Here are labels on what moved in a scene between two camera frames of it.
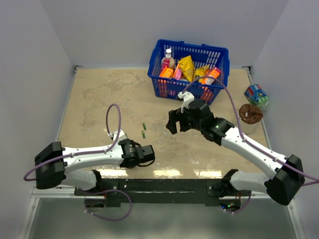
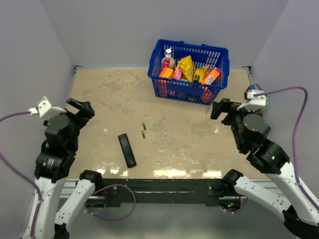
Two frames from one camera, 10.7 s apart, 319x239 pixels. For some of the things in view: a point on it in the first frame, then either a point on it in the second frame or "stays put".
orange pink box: x=166 y=72 stays put
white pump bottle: x=168 y=61 stays put
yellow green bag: x=201 y=71 stays put
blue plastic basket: x=176 y=66 stays put
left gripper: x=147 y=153 to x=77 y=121
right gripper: x=175 y=116 to x=225 y=105
